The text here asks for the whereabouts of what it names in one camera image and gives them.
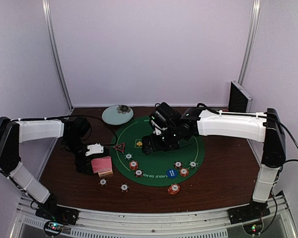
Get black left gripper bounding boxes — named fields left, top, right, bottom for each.
left=63, top=136, right=94, bottom=176

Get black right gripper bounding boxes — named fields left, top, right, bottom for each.
left=142, top=126, right=181, bottom=155

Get red-backed playing card deck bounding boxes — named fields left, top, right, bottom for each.
left=91, top=156, right=112, bottom=174

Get green chips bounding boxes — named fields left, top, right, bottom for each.
left=189, top=161, right=199, bottom=169
left=124, top=153, right=133, bottom=160

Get red chips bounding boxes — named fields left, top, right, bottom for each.
left=179, top=168, right=189, bottom=177
left=129, top=160, right=139, bottom=171

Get black triangular dealer button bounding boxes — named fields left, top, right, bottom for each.
left=113, top=142, right=126, bottom=153

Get brown chips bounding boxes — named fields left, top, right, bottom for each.
left=174, top=161, right=183, bottom=169
left=135, top=169, right=144, bottom=178

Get single brown chip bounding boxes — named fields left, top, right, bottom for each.
left=99, top=178, right=107, bottom=186

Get blue small blind button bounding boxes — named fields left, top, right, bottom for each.
left=166, top=169, right=178, bottom=179

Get brown poker chip stack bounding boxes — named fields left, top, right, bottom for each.
left=120, top=183, right=129, bottom=193

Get red poker chip stack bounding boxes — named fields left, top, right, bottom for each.
left=167, top=183, right=180, bottom=195

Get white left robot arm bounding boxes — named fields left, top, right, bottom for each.
left=0, top=117, right=93, bottom=220

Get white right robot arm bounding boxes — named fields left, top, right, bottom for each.
left=142, top=103, right=286, bottom=219

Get playing card box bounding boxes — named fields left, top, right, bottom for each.
left=98, top=170, right=113, bottom=178

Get round green poker mat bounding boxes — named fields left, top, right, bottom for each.
left=110, top=116, right=205, bottom=187

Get light blue flower plate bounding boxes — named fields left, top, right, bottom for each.
left=102, top=105, right=134, bottom=125

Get aluminium poker case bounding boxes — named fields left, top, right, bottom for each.
left=228, top=81, right=253, bottom=113

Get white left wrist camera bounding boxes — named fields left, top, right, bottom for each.
left=85, top=143, right=104, bottom=156

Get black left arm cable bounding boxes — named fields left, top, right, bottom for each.
left=59, top=114, right=119, bottom=149

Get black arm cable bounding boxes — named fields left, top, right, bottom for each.
left=197, top=103, right=298, bottom=166
left=59, top=114, right=119, bottom=149

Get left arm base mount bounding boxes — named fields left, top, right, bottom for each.
left=35, top=193, right=79, bottom=225

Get aluminium front rail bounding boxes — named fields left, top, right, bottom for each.
left=8, top=195, right=298, bottom=238

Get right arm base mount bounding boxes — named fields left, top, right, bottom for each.
left=227, top=201, right=271, bottom=225

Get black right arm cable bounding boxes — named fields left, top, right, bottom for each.
left=197, top=103, right=298, bottom=166

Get left aluminium frame post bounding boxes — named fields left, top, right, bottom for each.
left=42, top=0, right=74, bottom=111

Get aluminium frame post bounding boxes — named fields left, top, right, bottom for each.
left=42, top=0, right=74, bottom=111
left=238, top=0, right=261, bottom=86

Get right aluminium frame post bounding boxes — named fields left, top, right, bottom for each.
left=238, top=0, right=261, bottom=86

